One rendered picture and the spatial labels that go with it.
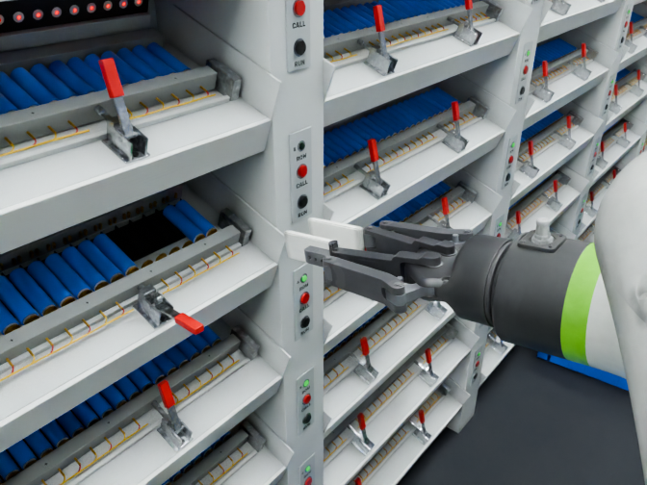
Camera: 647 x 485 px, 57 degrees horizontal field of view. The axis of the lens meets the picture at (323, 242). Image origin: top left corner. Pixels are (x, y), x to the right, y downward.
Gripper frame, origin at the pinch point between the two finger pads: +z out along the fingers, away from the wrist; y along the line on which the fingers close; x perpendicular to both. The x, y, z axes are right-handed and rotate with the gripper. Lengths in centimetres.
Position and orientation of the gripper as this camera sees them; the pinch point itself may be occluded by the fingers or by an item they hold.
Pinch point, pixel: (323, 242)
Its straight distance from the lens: 62.2
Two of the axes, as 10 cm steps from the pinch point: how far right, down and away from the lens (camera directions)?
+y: -6.4, 3.8, -6.7
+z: -7.6, -1.7, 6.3
